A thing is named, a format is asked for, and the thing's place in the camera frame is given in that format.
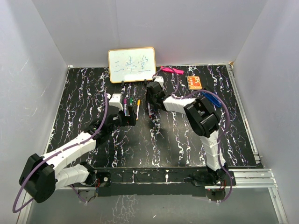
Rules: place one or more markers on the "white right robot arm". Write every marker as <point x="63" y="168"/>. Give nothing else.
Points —
<point x="203" y="120"/>

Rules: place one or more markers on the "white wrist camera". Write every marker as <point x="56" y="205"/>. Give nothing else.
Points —
<point x="158" y="79"/>
<point x="116" y="101"/>

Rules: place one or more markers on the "red whiteboard pen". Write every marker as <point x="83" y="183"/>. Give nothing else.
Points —
<point x="149" y="109"/>

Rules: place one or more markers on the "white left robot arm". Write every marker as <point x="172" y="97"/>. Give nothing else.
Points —
<point x="44" y="174"/>

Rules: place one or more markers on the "yellow whiteboard pen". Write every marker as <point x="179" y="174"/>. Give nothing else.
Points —
<point x="137" y="112"/>

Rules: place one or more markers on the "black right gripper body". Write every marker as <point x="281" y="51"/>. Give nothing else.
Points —
<point x="151" y="98"/>

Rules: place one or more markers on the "purple whiteboard pen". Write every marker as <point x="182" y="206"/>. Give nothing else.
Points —
<point x="126" y="107"/>

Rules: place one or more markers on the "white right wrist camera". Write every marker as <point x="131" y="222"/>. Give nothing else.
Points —
<point x="158" y="79"/>

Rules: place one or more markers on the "aluminium frame rail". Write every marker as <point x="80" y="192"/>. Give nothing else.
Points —
<point x="256" y="178"/>

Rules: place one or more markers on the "orange card pack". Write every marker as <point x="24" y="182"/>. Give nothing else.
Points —
<point x="194" y="83"/>

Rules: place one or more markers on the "small framed whiteboard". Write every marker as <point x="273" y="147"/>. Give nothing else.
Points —
<point x="131" y="65"/>

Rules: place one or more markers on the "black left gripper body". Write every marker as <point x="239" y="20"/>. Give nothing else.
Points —
<point x="123" y="121"/>

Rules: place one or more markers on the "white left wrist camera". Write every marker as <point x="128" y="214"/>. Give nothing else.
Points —
<point x="116" y="101"/>

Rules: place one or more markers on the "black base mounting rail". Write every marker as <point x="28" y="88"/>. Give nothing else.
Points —
<point x="195" y="181"/>

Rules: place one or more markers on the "blue stapler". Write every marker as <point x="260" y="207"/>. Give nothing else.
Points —
<point x="212" y="99"/>

